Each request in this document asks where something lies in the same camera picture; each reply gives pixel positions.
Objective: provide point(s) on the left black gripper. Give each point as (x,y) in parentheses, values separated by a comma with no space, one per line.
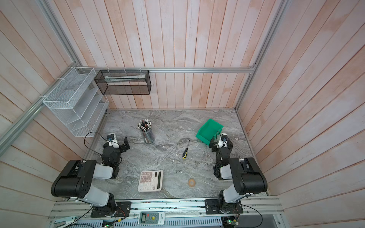
(121,146)

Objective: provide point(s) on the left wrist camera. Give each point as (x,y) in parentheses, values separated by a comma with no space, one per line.
(112,141)

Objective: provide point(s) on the yellow black handled screwdriver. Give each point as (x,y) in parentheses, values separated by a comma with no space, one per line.
(184,155)

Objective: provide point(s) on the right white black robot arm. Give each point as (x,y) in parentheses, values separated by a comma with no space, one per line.
(246,175)

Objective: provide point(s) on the metal cup of pens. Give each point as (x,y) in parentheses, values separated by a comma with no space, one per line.
(145,127)

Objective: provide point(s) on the white wire mesh shelf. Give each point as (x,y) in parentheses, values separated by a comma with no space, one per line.
(76,103)

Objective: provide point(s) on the white remote control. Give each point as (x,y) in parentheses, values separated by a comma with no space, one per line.
(151,218)

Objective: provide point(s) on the green plastic bin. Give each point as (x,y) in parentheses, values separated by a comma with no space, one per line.
(208,131)

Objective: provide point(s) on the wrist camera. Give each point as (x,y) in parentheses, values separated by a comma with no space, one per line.
(112,141)
(223,141)

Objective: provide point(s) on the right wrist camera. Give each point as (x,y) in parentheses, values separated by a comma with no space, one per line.
(223,141)

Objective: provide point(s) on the black mesh wall basket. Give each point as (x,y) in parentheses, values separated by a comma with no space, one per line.
(123,82)

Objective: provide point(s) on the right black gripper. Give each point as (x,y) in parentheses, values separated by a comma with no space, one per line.
(220,147)

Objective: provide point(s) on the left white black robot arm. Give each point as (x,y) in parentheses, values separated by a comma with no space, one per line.
(75,180)

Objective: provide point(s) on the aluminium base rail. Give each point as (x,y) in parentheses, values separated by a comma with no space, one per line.
(253,211)

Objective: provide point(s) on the pink white calculator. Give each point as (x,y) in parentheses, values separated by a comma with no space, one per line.
(150,181)

